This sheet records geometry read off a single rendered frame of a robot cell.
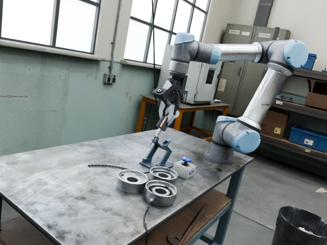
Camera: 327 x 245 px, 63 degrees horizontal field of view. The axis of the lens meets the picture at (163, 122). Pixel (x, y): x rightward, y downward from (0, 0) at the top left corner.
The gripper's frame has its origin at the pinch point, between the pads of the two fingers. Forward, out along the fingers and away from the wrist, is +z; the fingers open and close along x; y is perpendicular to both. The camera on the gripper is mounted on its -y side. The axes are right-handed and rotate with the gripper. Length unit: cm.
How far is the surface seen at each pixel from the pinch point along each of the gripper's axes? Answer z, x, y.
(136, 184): 16.0, -11.9, -25.6
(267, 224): 100, -27, 155
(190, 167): 15.3, -14.3, 3.3
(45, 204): 20, -2, -50
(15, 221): 45, 28, -43
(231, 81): -10, 122, 354
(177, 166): 16.1, -10.4, 0.4
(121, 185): 17.3, -7.9, -28.1
